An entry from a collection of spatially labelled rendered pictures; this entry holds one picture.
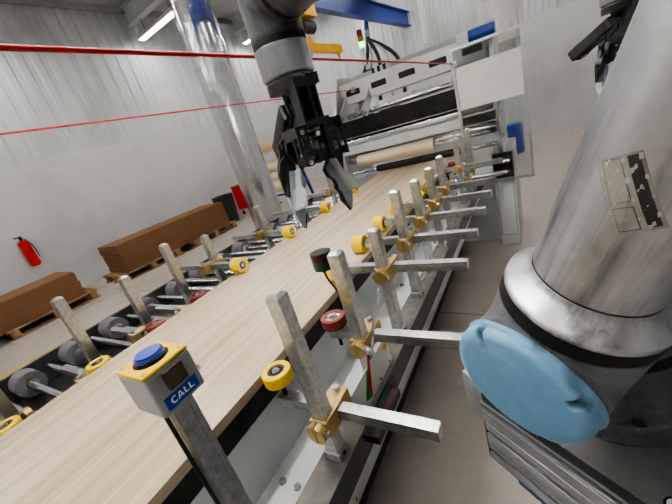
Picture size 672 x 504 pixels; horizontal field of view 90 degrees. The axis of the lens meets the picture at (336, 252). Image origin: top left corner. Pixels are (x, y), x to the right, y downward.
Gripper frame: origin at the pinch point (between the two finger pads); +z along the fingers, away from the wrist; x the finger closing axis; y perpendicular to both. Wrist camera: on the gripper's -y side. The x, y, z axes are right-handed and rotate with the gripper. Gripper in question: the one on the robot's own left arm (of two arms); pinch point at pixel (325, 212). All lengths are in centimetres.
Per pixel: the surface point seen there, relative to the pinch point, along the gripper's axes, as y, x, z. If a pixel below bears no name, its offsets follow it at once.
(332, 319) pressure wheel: -37, 7, 41
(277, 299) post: -10.9, -10.9, 15.4
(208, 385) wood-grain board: -38, -33, 42
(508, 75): -142, 236, -12
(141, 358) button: 2.7, -32.8, 8.5
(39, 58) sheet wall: -779, -130, -272
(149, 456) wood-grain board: -23, -47, 42
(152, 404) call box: 5.3, -33.7, 14.1
